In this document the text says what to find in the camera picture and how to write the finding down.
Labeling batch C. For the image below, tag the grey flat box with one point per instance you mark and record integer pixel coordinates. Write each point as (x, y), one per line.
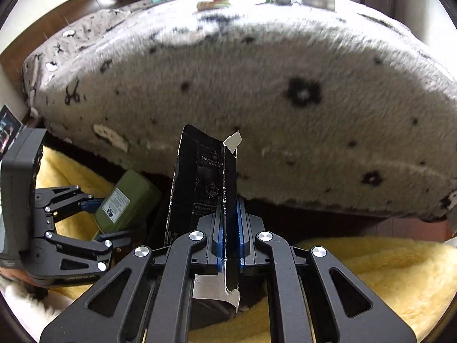
(317, 0)

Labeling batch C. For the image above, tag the flat snack packet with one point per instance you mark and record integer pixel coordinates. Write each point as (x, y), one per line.
(212, 5)

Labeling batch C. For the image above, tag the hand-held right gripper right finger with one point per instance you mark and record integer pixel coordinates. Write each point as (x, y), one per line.
(240, 237)

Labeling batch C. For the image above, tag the black paper carton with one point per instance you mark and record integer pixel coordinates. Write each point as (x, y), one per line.
(200, 182)

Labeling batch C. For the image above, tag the wooden headboard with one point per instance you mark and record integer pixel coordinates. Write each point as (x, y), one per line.
(53, 10)

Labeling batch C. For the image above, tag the green box with label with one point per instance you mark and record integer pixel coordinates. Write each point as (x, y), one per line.
(132, 194)

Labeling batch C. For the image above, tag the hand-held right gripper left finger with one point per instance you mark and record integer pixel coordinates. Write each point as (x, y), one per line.
(219, 237)

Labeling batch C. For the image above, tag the yellow fluffy rug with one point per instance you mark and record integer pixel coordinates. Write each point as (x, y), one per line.
(375, 268)

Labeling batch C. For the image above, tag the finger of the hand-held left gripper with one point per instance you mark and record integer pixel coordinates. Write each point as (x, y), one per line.
(89, 204)
(103, 244)

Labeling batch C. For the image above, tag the grey printed blanket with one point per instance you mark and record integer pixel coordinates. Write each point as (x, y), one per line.
(250, 85)

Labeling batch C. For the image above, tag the white fluffy rug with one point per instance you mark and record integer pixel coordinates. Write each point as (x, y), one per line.
(19, 307)

